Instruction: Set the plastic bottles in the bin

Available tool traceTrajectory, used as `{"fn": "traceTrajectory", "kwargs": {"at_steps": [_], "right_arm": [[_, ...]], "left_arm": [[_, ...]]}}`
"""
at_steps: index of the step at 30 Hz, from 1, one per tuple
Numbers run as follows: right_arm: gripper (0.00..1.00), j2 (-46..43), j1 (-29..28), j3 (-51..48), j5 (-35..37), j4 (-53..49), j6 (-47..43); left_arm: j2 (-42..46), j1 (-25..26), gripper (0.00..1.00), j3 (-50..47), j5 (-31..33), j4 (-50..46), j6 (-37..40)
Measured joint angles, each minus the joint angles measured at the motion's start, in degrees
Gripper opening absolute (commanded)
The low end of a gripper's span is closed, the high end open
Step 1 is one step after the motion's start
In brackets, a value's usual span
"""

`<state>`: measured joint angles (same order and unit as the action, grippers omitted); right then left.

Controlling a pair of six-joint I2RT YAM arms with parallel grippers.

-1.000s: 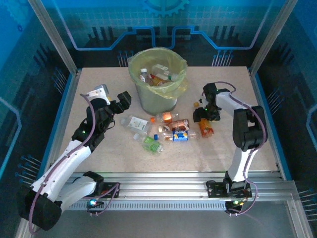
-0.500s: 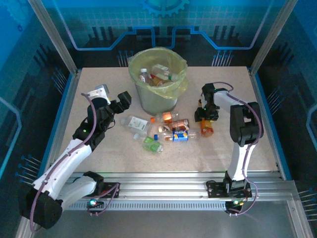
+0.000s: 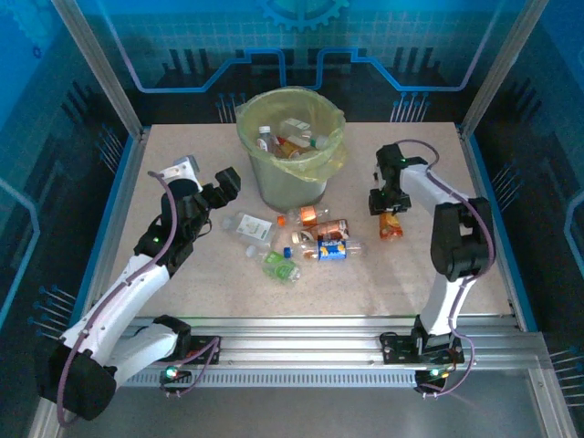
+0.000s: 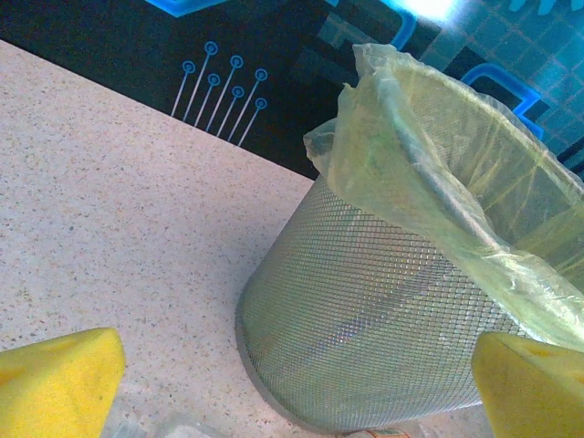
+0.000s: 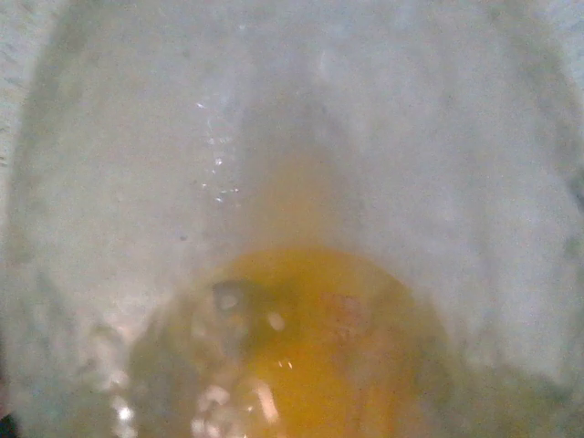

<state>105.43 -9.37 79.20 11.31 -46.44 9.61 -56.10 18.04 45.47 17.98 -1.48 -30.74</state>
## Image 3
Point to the aluminium frame post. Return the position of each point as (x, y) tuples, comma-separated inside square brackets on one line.
[(91, 55), (502, 59)]

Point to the clear bottle white green label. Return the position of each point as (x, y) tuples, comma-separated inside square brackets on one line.
[(251, 227)]

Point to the small clear bottle green cap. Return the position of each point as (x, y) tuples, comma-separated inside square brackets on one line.
[(320, 141)]

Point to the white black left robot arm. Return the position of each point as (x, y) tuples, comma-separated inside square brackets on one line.
[(123, 296)]

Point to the yellow plastic bin bag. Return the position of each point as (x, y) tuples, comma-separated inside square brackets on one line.
[(319, 109)]

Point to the slotted metal strip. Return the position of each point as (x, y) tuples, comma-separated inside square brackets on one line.
[(296, 378)]

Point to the orange juice bottle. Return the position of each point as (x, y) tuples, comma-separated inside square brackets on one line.
[(391, 228)]

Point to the green plastic bottle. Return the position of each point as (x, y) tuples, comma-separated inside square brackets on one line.
[(280, 269)]

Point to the aluminium lower frame beam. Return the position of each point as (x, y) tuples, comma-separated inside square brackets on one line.
[(42, 426), (552, 410)]

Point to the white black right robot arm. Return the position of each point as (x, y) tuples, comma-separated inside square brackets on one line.
[(461, 242)]

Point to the blue label cola bottle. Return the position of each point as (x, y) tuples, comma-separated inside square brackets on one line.
[(331, 249)]

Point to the orange cap bottle orange label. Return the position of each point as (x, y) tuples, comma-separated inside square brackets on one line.
[(310, 215)]

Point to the small lit circuit board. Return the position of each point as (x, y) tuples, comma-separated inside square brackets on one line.
[(171, 373), (435, 373)]

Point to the aluminium table side rail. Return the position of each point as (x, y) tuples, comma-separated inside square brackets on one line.
[(118, 219), (472, 159)]

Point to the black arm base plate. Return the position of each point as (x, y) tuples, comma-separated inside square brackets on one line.
[(394, 349), (205, 349)]

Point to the aluminium extrusion rail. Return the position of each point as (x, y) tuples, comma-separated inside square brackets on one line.
[(296, 342)]

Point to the grey metal bin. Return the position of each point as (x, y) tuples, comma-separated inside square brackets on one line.
[(283, 187)]

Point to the steel base plate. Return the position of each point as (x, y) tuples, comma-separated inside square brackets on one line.
[(296, 415)]

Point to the bottle with copper label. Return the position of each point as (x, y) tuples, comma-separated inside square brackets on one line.
[(330, 228)]

